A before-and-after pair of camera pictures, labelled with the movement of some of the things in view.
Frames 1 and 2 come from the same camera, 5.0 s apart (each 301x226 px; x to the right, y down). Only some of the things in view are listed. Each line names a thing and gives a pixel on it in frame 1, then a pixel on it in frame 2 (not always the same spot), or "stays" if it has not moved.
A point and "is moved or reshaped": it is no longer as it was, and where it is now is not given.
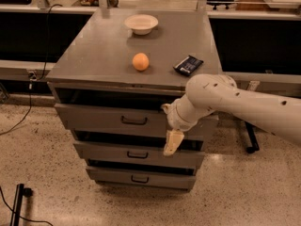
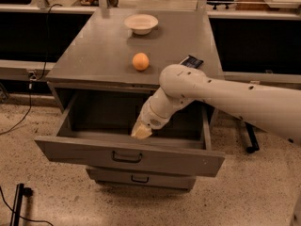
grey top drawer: [87, 120] is moved or reshaped
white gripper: [173, 118] -> [147, 118]
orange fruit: [140, 61] stays
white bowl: [141, 24] stays
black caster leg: [253, 137] stays
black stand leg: [17, 207] stays
